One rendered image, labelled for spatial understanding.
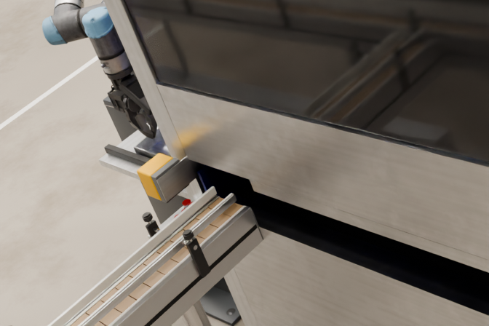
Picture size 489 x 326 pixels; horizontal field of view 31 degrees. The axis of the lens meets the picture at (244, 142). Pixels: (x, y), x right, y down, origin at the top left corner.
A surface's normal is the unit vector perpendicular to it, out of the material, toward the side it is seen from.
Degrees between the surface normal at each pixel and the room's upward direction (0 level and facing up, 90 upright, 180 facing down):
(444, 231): 90
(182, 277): 90
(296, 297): 90
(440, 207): 90
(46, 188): 0
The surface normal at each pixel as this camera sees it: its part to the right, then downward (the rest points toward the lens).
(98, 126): -0.30, -0.80
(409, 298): -0.67, 0.56
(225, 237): 0.68, 0.20
